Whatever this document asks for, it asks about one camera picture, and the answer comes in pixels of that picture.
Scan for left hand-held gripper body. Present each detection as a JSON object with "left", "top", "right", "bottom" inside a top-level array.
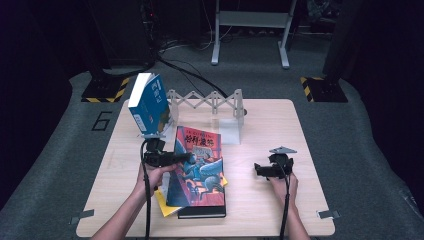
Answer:
[{"left": 141, "top": 132, "right": 175, "bottom": 168}]

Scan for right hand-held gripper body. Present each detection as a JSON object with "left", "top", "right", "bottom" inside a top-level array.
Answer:
[{"left": 265, "top": 145, "right": 298, "bottom": 180}]

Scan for red and blue illustrated book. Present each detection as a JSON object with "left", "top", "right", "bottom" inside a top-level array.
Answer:
[{"left": 165, "top": 125, "right": 226, "bottom": 208}]

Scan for grey expandable book rack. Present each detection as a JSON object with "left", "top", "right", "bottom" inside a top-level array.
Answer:
[{"left": 165, "top": 88, "right": 246, "bottom": 146}]

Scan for yellow book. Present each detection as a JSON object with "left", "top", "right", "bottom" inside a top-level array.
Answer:
[{"left": 153, "top": 173, "right": 230, "bottom": 218}]

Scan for black book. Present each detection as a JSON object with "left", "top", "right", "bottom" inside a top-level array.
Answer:
[{"left": 177, "top": 204, "right": 227, "bottom": 220}]

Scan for person's left hand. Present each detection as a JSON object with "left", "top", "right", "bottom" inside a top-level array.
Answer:
[{"left": 134, "top": 162, "right": 178, "bottom": 202}]

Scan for person's right hand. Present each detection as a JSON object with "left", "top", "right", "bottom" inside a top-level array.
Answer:
[{"left": 267, "top": 173, "right": 300, "bottom": 212}]

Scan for grey tape strip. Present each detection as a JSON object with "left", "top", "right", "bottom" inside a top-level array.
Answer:
[
  {"left": 69, "top": 209, "right": 96, "bottom": 225},
  {"left": 316, "top": 209, "right": 341, "bottom": 220}
]

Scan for black stand striped base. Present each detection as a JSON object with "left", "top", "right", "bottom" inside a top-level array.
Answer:
[
  {"left": 81, "top": 0, "right": 131, "bottom": 104},
  {"left": 299, "top": 0, "right": 366, "bottom": 104}
]

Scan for dark cabinet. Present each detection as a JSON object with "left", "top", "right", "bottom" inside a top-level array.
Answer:
[{"left": 99, "top": 0, "right": 156, "bottom": 70}]

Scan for white metal stand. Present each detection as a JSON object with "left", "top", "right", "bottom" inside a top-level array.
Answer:
[{"left": 210, "top": 0, "right": 298, "bottom": 70}]

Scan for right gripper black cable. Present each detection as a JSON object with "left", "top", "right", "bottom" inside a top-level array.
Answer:
[{"left": 279, "top": 163, "right": 293, "bottom": 240}]

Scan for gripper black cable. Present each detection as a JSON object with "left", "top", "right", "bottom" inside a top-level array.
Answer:
[
  {"left": 279, "top": 163, "right": 293, "bottom": 240},
  {"left": 140, "top": 139, "right": 153, "bottom": 240}
]

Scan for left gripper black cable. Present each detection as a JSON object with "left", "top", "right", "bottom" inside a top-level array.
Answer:
[{"left": 140, "top": 139, "right": 153, "bottom": 240}]

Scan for thin black floor cable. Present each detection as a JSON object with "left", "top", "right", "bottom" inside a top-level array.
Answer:
[{"left": 178, "top": 70, "right": 207, "bottom": 98}]

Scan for thick black floor cable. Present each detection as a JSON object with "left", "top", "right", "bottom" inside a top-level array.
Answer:
[{"left": 156, "top": 54, "right": 229, "bottom": 99}]

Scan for white floor cables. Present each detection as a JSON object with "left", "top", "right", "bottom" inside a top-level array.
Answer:
[{"left": 159, "top": 31, "right": 215, "bottom": 54}]

